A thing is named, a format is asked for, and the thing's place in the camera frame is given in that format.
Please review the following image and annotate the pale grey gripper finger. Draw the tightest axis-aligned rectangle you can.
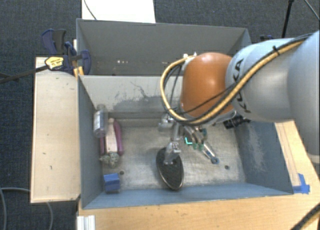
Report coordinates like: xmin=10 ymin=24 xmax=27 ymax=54
xmin=163 ymin=142 xmax=177 ymax=165
xmin=172 ymin=146 xmax=182 ymax=162

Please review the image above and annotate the black oval disc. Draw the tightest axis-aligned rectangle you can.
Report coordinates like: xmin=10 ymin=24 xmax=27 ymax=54
xmin=155 ymin=146 xmax=185 ymax=191

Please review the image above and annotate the grey and blue small tool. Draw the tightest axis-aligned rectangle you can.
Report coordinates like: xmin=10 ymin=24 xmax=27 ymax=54
xmin=202 ymin=143 xmax=221 ymax=165

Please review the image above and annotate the purple long flat piece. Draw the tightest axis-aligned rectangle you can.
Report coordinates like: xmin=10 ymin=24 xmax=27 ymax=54
xmin=113 ymin=119 xmax=125 ymax=157

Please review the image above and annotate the green toy animal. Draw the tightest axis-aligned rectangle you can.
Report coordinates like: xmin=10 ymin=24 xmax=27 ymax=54
xmin=99 ymin=151 xmax=121 ymax=169

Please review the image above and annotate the pale pink bottle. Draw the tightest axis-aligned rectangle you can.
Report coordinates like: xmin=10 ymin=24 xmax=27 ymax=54
xmin=105 ymin=117 xmax=119 ymax=154

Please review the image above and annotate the blue sponge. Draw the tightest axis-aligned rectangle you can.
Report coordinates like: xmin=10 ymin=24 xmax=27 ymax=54
xmin=102 ymin=172 xmax=121 ymax=194

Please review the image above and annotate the clear plastic bottle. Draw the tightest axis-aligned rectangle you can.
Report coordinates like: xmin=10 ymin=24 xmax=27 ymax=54
xmin=93 ymin=103 xmax=109 ymax=139

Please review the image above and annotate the grey metal bin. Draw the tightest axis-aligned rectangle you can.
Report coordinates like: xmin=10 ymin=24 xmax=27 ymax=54
xmin=75 ymin=18 xmax=295 ymax=211

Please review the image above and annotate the pale wood board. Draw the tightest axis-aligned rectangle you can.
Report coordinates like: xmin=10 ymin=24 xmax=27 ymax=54
xmin=30 ymin=56 xmax=82 ymax=204

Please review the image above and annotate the black cylinder on white bracket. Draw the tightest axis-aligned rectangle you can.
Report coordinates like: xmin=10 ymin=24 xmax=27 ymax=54
xmin=223 ymin=114 xmax=251 ymax=130

